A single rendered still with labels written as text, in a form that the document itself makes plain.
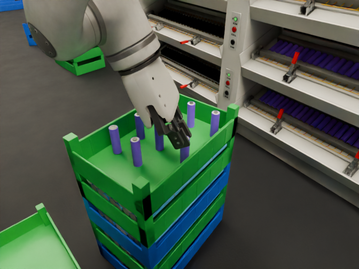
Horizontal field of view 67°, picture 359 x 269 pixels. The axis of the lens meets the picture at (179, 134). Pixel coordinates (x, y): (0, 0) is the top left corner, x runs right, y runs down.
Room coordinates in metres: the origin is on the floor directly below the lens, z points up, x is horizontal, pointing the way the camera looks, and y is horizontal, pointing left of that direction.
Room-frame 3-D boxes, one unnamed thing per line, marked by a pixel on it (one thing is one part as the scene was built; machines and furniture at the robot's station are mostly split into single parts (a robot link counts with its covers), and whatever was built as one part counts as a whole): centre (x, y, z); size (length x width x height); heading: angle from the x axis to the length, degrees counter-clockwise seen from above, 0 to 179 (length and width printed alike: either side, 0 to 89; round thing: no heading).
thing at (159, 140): (0.45, 0.04, 0.36); 0.02 x 0.02 x 0.06
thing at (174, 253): (0.44, 0.04, 0.12); 0.30 x 0.20 x 0.08; 142
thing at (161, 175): (0.44, 0.04, 0.36); 0.30 x 0.20 x 0.08; 142
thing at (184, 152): (0.40, -0.01, 0.36); 0.02 x 0.02 x 0.06
